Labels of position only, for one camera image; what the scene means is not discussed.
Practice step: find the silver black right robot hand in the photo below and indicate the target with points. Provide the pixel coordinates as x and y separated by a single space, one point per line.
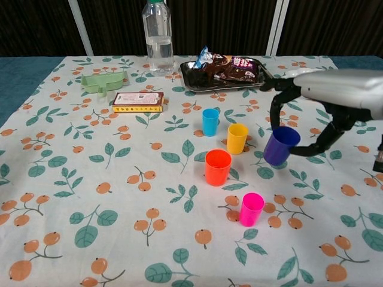
344 89

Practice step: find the dark blue plastic cup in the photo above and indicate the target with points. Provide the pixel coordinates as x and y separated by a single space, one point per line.
278 149

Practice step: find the yellow plastic cup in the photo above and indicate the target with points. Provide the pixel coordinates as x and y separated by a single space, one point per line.
237 140

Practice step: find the light blue plastic cup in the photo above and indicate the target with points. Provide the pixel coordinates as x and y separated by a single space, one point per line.
210 124

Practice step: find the small pink plastic cup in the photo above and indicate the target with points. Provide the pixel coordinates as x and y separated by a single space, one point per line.
251 212

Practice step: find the large orange plastic cup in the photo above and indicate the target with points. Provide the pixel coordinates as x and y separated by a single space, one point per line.
218 170

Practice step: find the brown snack packet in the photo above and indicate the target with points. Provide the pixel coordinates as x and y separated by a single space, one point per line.
236 70

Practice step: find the blue white snack wrapper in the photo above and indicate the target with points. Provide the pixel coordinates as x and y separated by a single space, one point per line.
203 58

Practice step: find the stainless steel tray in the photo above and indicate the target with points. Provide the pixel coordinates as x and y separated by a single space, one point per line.
197 79

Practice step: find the clear plastic water bottle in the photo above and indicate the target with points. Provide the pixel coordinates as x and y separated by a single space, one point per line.
158 45

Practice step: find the red yellow card box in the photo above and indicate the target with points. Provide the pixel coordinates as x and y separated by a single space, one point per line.
137 101

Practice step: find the green plastic dustpan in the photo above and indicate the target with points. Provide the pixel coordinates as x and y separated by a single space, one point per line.
101 80

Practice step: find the floral leaf fruit tablecloth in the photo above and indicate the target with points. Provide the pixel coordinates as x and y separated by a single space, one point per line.
89 179

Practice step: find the teal table cover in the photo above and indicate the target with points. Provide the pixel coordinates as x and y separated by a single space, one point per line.
18 83

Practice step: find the white partition frame post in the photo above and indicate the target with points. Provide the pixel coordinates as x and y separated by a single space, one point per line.
276 27
80 27

